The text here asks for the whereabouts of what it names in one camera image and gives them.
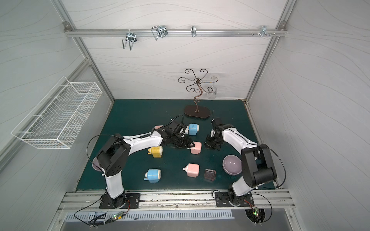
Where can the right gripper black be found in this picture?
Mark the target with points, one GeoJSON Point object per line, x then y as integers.
{"type": "Point", "coordinates": [213, 140]}

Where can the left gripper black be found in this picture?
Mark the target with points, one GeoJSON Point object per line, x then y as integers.
{"type": "Point", "coordinates": [179, 139]}

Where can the pink sharpener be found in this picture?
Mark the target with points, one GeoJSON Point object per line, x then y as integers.
{"type": "Point", "coordinates": [196, 149]}
{"type": "Point", "coordinates": [192, 170]}
{"type": "Point", "coordinates": [158, 127]}

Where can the blue sharpener back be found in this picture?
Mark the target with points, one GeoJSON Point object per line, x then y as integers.
{"type": "Point", "coordinates": [192, 129]}

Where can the blue sharpener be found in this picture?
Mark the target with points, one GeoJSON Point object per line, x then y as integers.
{"type": "Point", "coordinates": [192, 129]}
{"type": "Point", "coordinates": [153, 175]}

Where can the yellow pencil sharpener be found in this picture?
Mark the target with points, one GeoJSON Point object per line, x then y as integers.
{"type": "Point", "coordinates": [156, 152]}

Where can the clear dark red tray front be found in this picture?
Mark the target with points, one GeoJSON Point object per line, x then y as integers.
{"type": "Point", "coordinates": [210, 174]}

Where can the pink sharpener front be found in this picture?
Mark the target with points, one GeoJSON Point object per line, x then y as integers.
{"type": "Point", "coordinates": [192, 170]}

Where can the blue sharpener front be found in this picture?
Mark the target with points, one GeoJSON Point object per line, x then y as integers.
{"type": "Point", "coordinates": [153, 175]}

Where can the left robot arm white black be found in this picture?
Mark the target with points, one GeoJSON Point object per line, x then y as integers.
{"type": "Point", "coordinates": [113, 156]}

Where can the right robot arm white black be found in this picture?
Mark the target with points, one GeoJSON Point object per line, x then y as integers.
{"type": "Point", "coordinates": [257, 165]}

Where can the brown scroll metal stand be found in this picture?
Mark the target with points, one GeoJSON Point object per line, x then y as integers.
{"type": "Point", "coordinates": [195, 86]}

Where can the purple bowl right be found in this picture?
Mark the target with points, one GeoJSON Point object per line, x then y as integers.
{"type": "Point", "coordinates": [232, 165]}

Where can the purple bowl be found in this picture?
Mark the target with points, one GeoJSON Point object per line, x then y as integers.
{"type": "Point", "coordinates": [95, 165]}
{"type": "Point", "coordinates": [232, 165]}

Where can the dark green table mat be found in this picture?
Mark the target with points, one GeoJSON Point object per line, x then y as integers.
{"type": "Point", "coordinates": [133, 117]}

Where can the clear wine glass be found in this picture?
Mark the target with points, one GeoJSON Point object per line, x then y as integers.
{"type": "Point", "coordinates": [212, 90]}

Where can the purple bowl left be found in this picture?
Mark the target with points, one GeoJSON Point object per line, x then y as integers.
{"type": "Point", "coordinates": [95, 165]}

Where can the metal hook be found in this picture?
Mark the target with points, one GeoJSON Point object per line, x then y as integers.
{"type": "Point", "coordinates": [159, 32]}
{"type": "Point", "coordinates": [264, 33]}
{"type": "Point", "coordinates": [129, 41]}
{"type": "Point", "coordinates": [193, 31]}

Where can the metal hook right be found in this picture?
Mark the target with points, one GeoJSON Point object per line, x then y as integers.
{"type": "Point", "coordinates": [264, 33]}

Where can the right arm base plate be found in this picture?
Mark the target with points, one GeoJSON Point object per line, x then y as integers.
{"type": "Point", "coordinates": [224, 200]}

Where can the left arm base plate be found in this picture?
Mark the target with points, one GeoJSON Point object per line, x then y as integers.
{"type": "Point", "coordinates": [124, 201]}

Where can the white wire basket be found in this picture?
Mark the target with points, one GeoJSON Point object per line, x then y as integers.
{"type": "Point", "coordinates": [56, 121]}

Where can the aluminium front rail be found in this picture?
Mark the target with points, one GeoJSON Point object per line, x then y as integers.
{"type": "Point", "coordinates": [176, 200]}

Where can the aluminium crossbar rail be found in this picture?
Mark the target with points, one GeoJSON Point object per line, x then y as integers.
{"type": "Point", "coordinates": [172, 33]}

